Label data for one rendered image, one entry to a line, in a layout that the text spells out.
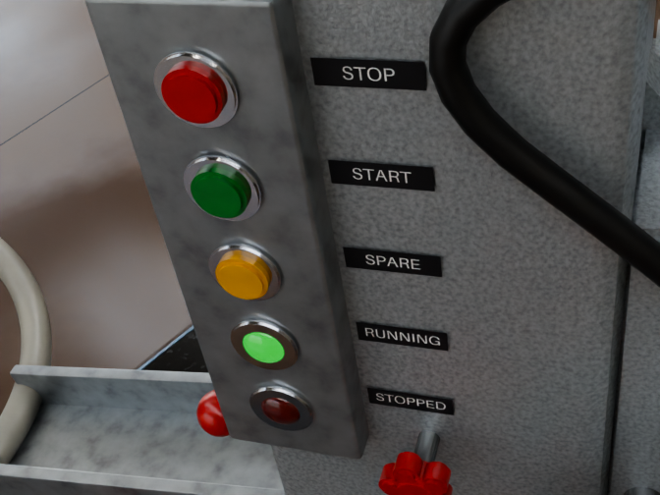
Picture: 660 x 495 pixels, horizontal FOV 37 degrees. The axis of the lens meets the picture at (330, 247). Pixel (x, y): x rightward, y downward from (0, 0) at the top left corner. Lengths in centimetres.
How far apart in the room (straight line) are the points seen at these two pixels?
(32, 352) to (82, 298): 154
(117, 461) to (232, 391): 38
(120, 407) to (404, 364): 48
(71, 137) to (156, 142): 271
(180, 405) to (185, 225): 47
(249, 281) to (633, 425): 21
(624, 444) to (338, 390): 15
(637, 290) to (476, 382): 10
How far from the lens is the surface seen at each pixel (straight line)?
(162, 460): 90
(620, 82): 38
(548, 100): 39
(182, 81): 40
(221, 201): 43
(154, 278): 254
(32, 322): 105
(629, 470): 57
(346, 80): 40
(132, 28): 41
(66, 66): 351
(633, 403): 52
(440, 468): 53
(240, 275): 46
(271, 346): 50
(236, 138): 42
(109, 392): 94
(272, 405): 54
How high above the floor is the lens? 167
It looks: 42 degrees down
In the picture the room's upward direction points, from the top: 10 degrees counter-clockwise
